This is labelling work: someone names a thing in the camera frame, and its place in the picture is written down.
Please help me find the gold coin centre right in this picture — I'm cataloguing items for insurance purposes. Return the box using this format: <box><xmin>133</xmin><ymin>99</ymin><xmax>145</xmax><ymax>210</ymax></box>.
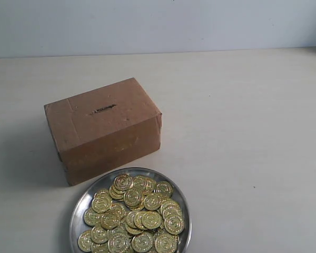
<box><xmin>144</xmin><ymin>192</ymin><xmax>162</xmax><ymax>211</ymax></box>

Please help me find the gold coin left middle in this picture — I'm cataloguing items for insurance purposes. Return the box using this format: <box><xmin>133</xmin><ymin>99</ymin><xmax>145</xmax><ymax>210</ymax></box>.
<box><xmin>101</xmin><ymin>211</ymin><xmax>121</xmax><ymax>230</ymax></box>

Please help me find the gold coin bottom centre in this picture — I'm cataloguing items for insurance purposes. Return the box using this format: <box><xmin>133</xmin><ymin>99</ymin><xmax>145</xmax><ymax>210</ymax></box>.
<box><xmin>108</xmin><ymin>233</ymin><xmax>130</xmax><ymax>253</ymax></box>

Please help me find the gold coin left upper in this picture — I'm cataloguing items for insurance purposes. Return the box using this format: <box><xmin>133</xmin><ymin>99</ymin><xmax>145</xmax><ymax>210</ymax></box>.
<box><xmin>92</xmin><ymin>196</ymin><xmax>112</xmax><ymax>213</ymax></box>

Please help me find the gold coin top right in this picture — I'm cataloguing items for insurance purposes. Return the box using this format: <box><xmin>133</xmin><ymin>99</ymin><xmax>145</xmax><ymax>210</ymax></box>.
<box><xmin>154</xmin><ymin>181</ymin><xmax>173</xmax><ymax>198</ymax></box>

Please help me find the gold coin centre upper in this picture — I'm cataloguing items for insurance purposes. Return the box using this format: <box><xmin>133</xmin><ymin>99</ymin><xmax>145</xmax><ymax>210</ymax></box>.
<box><xmin>124</xmin><ymin>188</ymin><xmax>143</xmax><ymax>207</ymax></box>

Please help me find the round steel plate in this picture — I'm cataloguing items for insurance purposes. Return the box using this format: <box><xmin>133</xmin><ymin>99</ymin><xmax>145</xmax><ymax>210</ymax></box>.
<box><xmin>69</xmin><ymin>167</ymin><xmax>192</xmax><ymax>252</ymax></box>

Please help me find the gold coin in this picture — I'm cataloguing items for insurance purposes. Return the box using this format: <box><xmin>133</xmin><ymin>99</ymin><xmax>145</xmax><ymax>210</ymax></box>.
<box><xmin>132</xmin><ymin>232</ymin><xmax>154</xmax><ymax>252</ymax></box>
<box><xmin>164</xmin><ymin>214</ymin><xmax>185</xmax><ymax>235</ymax></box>
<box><xmin>155</xmin><ymin>233</ymin><xmax>177</xmax><ymax>253</ymax></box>
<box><xmin>144</xmin><ymin>192</ymin><xmax>162</xmax><ymax>211</ymax></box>
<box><xmin>124</xmin><ymin>188</ymin><xmax>143</xmax><ymax>207</ymax></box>
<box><xmin>91</xmin><ymin>225</ymin><xmax>108</xmax><ymax>244</ymax></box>
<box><xmin>154</xmin><ymin>181</ymin><xmax>173</xmax><ymax>198</ymax></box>
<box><xmin>83</xmin><ymin>208</ymin><xmax>101</xmax><ymax>227</ymax></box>
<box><xmin>142</xmin><ymin>211</ymin><xmax>162</xmax><ymax>229</ymax></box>
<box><xmin>132</xmin><ymin>175</ymin><xmax>147</xmax><ymax>192</ymax></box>
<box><xmin>92</xmin><ymin>196</ymin><xmax>112</xmax><ymax>213</ymax></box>
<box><xmin>77</xmin><ymin>230</ymin><xmax>92</xmax><ymax>252</ymax></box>
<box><xmin>101</xmin><ymin>211</ymin><xmax>121</xmax><ymax>230</ymax></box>
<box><xmin>114</xmin><ymin>174</ymin><xmax>133</xmax><ymax>191</ymax></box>
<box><xmin>108</xmin><ymin>233</ymin><xmax>130</xmax><ymax>253</ymax></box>

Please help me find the gold coin top left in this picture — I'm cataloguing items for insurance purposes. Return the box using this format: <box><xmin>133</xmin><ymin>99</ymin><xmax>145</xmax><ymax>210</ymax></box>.
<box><xmin>114</xmin><ymin>174</ymin><xmax>133</xmax><ymax>191</ymax></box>

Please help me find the gold coin top middle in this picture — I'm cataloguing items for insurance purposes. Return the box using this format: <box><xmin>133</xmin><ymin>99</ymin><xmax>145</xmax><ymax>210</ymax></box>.
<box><xmin>132</xmin><ymin>175</ymin><xmax>147</xmax><ymax>192</ymax></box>

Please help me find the gold coin far left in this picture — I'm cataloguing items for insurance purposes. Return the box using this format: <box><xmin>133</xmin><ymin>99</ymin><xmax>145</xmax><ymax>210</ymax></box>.
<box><xmin>83</xmin><ymin>208</ymin><xmax>101</xmax><ymax>227</ymax></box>

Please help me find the gold coin bottom middle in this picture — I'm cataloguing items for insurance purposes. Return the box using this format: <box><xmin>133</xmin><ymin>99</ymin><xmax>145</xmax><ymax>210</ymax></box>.
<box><xmin>132</xmin><ymin>232</ymin><xmax>154</xmax><ymax>252</ymax></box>

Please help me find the gold coin bottom right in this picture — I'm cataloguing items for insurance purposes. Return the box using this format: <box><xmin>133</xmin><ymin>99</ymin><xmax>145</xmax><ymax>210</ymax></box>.
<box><xmin>155</xmin><ymin>233</ymin><xmax>177</xmax><ymax>253</ymax></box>

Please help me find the gold coin lower left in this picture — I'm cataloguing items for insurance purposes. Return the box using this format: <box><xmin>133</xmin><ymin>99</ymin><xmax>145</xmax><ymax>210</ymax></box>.
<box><xmin>91</xmin><ymin>225</ymin><xmax>108</xmax><ymax>244</ymax></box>

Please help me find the brown cardboard slotted box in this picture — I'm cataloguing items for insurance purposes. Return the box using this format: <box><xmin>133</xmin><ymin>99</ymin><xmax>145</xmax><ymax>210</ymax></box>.
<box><xmin>44</xmin><ymin>77</ymin><xmax>162</xmax><ymax>186</ymax></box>

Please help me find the gold coin bottom left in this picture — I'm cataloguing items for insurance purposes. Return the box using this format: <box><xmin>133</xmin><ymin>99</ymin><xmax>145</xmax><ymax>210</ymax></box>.
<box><xmin>77</xmin><ymin>230</ymin><xmax>92</xmax><ymax>252</ymax></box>

